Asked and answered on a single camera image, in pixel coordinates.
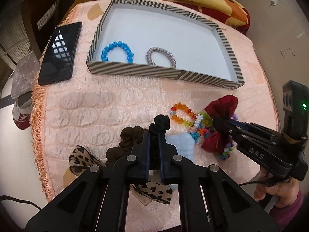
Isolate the silver bead bracelet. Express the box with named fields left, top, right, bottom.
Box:
left=145, top=47, right=177, bottom=69

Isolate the blue bead bracelet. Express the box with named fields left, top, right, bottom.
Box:
left=100, top=41, right=134, bottom=64

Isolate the leopard print bow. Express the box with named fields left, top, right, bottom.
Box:
left=69, top=145, right=173, bottom=206

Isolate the purple sleeve forearm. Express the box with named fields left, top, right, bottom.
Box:
left=272, top=190, right=303, bottom=230

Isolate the colourful flower bead bracelet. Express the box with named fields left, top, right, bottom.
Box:
left=188, top=110, right=215, bottom=144

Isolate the black scrunchie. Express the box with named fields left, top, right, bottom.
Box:
left=149, top=114, right=170, bottom=134

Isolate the dark wooden chair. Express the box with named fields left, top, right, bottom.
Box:
left=21, top=0, right=75, bottom=59

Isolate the black smartphone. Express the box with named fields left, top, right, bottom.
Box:
left=38, top=22, right=82, bottom=86

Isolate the black cable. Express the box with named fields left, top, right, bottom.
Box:
left=0, top=195, right=42, bottom=211

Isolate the light blue fluffy pouch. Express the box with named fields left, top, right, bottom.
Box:
left=166, top=132, right=195, bottom=162

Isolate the person's right hand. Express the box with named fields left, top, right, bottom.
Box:
left=254, top=178, right=300, bottom=208

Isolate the brown scrunchie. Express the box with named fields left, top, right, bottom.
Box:
left=105, top=126, right=148, bottom=166

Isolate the grey speckled stool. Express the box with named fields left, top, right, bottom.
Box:
left=11, top=52, right=40, bottom=100

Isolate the orange bead bracelet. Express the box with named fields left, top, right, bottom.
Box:
left=170, top=101, right=196, bottom=127

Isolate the striped jewelry tray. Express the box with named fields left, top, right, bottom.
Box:
left=86, top=0, right=244, bottom=90

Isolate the red white cloth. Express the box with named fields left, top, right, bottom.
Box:
left=12, top=100, right=32, bottom=130

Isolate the red bow hair clip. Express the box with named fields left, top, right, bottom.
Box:
left=201, top=95, right=238, bottom=154

